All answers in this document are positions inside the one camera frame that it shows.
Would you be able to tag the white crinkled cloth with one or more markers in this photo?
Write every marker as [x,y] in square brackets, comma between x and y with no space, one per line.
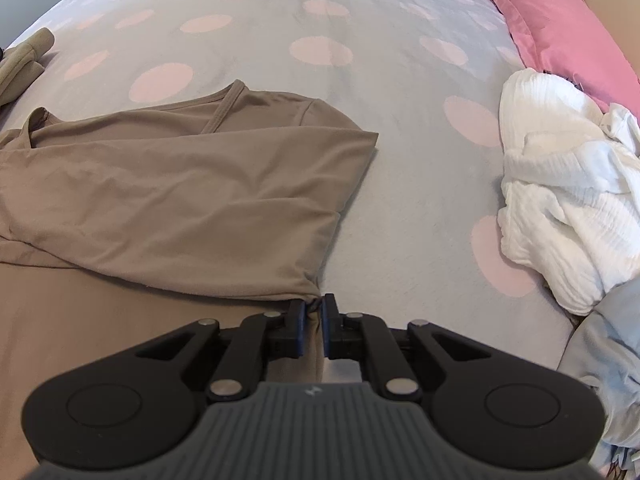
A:
[560,190]

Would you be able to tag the pink pillow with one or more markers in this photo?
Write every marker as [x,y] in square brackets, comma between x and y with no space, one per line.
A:
[555,25]

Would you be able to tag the taupe v-neck top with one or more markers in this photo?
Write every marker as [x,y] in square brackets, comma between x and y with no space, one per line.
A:
[175,195]

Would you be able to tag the light blue cloth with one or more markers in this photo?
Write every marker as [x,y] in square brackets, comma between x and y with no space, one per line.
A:
[612,350]

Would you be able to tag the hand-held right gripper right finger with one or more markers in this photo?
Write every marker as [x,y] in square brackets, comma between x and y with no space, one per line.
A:
[330,325]

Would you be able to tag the grey bedspread with pink dots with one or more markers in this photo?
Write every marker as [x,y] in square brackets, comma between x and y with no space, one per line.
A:
[380,110]

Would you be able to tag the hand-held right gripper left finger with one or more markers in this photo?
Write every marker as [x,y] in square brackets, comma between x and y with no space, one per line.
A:
[300,325]

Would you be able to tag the beige sweatshirt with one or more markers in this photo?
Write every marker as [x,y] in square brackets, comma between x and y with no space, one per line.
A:
[20,70]

